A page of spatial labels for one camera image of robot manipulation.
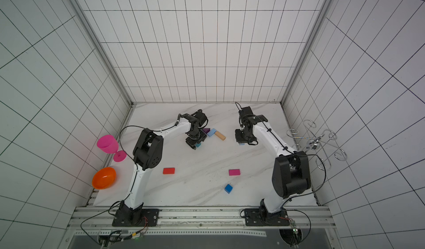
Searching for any magenta plastic goblet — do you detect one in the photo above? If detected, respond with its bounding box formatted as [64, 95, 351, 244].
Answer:
[96, 135, 127, 162]

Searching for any chrome wire cup rack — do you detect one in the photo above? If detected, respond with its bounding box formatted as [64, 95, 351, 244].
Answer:
[286, 120, 348, 171]

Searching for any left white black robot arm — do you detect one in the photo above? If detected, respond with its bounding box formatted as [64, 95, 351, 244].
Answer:
[111, 109, 208, 227]

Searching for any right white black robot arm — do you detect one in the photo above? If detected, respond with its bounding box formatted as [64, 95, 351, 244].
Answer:
[235, 102, 311, 225]

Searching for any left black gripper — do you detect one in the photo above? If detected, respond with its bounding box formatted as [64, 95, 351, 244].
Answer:
[186, 128, 208, 150]

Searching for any red block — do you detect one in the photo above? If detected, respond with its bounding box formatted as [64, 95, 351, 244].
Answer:
[163, 167, 176, 175]

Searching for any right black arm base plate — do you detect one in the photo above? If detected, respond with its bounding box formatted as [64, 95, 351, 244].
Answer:
[240, 208, 290, 227]

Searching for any natural wood block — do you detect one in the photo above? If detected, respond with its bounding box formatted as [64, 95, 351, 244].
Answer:
[214, 131, 226, 141]

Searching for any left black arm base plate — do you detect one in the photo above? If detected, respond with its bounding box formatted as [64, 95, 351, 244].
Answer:
[112, 208, 160, 228]

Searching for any orange plastic bowl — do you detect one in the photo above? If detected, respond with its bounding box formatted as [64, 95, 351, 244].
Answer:
[92, 167, 117, 190]

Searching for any magenta block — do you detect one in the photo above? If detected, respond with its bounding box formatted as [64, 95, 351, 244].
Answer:
[229, 169, 241, 176]

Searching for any dark blue cube block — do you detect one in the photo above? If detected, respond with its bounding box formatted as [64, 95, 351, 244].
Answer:
[224, 184, 233, 194]

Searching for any aluminium mounting rail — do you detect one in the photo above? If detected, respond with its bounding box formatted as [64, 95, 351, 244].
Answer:
[68, 206, 336, 230]

